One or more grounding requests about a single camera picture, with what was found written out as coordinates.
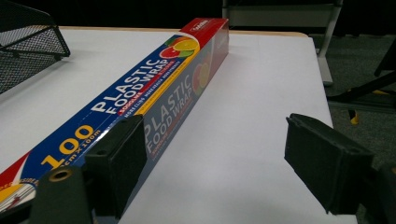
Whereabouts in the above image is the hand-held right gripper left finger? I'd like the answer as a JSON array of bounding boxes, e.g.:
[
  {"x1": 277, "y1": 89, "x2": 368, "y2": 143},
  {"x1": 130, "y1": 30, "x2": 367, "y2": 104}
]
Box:
[{"x1": 84, "y1": 114, "x2": 149, "y2": 220}]

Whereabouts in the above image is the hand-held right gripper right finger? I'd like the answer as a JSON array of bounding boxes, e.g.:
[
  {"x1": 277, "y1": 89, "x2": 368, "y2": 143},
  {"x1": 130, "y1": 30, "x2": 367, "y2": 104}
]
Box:
[{"x1": 283, "y1": 113, "x2": 375, "y2": 216}]

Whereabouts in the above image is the long blue plastic wrap box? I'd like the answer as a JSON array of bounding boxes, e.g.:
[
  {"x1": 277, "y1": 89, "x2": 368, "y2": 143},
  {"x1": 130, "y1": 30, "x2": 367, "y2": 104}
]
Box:
[{"x1": 0, "y1": 17, "x2": 231, "y2": 224}]

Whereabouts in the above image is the black stand leg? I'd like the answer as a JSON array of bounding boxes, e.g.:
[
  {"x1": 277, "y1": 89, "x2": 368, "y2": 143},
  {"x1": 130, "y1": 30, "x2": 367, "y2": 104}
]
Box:
[{"x1": 326, "y1": 36, "x2": 396, "y2": 126}]

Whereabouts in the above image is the black wire mesh basket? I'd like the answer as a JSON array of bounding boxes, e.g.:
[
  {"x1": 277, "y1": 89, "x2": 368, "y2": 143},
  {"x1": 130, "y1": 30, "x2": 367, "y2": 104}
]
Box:
[{"x1": 0, "y1": 0, "x2": 71, "y2": 95}]

